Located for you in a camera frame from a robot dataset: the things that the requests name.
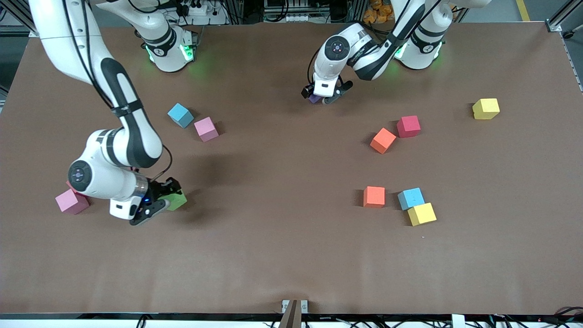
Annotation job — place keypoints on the grey camera mounting post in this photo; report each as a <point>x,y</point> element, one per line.
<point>291,316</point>

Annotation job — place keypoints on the black equipment rack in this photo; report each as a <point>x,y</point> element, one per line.
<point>328,9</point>

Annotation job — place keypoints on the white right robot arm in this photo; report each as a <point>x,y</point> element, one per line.
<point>91,182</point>

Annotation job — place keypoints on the white power strip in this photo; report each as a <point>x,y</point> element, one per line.
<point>214,19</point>

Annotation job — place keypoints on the green foam cube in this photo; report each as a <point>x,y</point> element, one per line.
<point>177,201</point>

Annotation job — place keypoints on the brown table mat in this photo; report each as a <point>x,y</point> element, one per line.
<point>291,250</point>

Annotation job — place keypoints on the red foam cube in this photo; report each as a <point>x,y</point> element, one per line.
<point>69,186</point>
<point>408,126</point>

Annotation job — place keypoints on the pink foam cube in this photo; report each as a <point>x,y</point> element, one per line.
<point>206,128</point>
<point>70,200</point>

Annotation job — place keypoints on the orange foam cube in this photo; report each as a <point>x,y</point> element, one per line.
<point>382,140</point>
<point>374,197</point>

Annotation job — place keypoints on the aluminium frame profile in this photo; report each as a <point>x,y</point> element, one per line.
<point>20,18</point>
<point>562,16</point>

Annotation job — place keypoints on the orange object pile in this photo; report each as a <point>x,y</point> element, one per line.
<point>375,13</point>

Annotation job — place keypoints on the yellow foam cube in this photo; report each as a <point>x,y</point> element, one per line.
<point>421,214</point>
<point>486,108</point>

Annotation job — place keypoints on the light blue dented foam cube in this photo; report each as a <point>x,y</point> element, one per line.
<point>411,198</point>

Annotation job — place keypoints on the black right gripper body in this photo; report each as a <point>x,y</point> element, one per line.
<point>159,190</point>

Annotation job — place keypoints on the purple foam cube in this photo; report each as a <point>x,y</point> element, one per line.
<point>315,99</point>

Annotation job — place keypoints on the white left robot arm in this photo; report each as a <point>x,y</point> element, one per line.
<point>339,64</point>

